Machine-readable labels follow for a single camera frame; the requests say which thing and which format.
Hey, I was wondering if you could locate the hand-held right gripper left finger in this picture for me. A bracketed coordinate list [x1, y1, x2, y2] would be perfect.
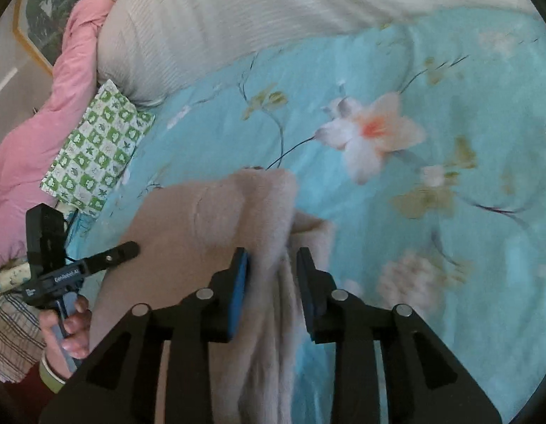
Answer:
[39, 247, 249, 424]

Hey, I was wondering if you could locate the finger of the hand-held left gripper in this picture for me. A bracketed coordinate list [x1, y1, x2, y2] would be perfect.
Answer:
[84, 241, 140, 275]

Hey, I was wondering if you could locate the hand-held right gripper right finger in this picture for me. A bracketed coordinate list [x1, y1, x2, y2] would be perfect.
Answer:
[296, 247, 503, 424]

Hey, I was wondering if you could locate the beige knitted sweater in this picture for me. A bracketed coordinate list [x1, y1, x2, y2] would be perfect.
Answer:
[88, 168, 338, 424]

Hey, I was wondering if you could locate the person's left forearm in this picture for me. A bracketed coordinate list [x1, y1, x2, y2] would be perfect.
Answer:
[38, 351, 68, 395]

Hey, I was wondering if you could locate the person's left hand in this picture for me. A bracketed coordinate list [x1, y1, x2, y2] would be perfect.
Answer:
[39, 295, 93, 379]

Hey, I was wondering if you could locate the yellow floral cloth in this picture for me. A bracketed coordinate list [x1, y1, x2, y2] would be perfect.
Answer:
[0, 260, 35, 296]

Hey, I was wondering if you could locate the plaid cloth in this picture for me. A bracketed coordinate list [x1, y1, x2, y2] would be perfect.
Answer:
[0, 294, 46, 383]

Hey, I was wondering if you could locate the pink quilt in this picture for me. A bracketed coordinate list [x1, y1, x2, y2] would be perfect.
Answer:
[0, 0, 115, 272]

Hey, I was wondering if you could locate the green white checkered pillow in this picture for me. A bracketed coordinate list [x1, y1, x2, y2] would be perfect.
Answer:
[40, 79, 155, 218]

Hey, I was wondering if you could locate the turquoise floral bed sheet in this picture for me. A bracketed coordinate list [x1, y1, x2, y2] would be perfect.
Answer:
[63, 9, 546, 424]

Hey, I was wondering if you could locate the white ribbed pillow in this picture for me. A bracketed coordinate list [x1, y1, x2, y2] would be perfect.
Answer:
[96, 0, 539, 107]

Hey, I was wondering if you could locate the framed wall picture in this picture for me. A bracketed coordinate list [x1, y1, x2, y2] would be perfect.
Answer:
[12, 0, 124, 76]

